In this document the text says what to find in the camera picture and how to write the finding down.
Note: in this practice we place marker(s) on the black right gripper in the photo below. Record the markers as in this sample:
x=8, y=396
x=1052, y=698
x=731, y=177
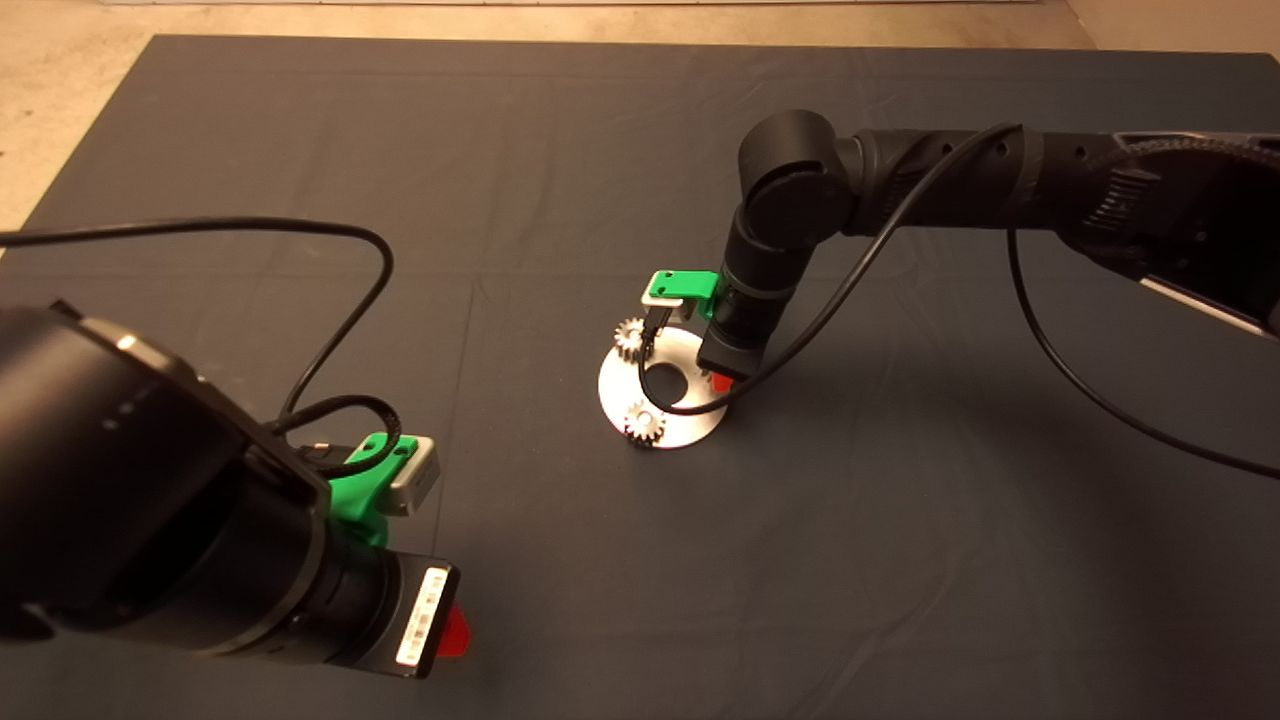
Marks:
x=735, y=350

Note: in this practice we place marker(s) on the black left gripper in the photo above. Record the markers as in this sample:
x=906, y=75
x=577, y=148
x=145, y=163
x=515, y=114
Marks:
x=400, y=620

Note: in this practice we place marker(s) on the small steel spur gear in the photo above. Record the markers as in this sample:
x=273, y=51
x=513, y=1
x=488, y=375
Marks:
x=645, y=424
x=628, y=338

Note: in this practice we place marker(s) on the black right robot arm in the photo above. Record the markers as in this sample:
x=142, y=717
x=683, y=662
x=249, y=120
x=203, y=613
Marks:
x=950, y=175

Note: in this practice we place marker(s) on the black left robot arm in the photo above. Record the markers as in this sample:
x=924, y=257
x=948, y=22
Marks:
x=130, y=480

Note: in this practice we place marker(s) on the round metal carrier plate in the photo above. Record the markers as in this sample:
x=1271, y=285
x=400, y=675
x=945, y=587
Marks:
x=690, y=425

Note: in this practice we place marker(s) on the dark grey table cloth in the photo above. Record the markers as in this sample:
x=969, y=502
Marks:
x=800, y=550

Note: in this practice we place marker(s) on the green right camera mount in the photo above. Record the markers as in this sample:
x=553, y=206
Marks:
x=685, y=285

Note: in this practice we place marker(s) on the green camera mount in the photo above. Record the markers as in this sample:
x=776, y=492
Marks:
x=685, y=285
x=360, y=495

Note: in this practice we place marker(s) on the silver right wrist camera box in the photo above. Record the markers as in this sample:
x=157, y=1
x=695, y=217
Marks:
x=655, y=300

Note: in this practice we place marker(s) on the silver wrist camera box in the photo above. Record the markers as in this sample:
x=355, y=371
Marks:
x=415, y=480
x=655, y=300

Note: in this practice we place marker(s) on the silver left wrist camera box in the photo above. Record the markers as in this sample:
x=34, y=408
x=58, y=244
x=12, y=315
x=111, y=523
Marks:
x=415, y=480

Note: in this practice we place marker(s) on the green left camera mount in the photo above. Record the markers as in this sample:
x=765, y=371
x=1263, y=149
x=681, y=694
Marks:
x=360, y=495

